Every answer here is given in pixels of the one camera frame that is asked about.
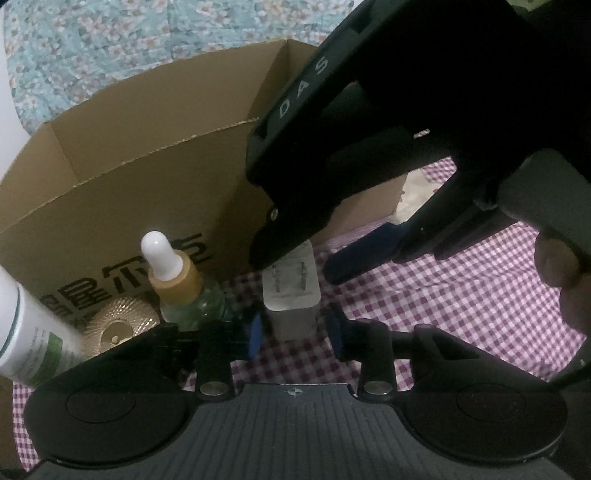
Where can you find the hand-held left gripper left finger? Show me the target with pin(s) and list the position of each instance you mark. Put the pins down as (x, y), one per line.
(253, 337)

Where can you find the floral blue cloth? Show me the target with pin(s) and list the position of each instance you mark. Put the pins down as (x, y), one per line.
(138, 41)

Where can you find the brown cardboard box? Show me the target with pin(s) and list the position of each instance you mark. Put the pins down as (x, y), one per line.
(152, 180)

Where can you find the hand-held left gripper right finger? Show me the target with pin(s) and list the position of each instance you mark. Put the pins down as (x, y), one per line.
(336, 334)

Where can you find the white charger plug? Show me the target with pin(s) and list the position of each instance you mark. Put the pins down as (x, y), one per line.
(291, 295)

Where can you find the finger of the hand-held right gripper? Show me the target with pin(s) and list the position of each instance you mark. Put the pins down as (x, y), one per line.
(364, 254)
(281, 240)

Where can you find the white pill bottle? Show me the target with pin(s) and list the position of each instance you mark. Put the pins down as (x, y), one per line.
(32, 332)

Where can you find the green dropper bottle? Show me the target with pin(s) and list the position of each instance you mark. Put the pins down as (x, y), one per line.
(178, 281)

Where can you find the purple checkered tablecloth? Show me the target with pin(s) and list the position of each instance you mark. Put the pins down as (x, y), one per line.
(461, 314)

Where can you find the person's right hand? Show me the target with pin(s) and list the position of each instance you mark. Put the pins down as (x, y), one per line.
(561, 263)

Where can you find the gold lid jar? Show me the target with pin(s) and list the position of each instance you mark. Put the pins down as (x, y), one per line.
(120, 323)

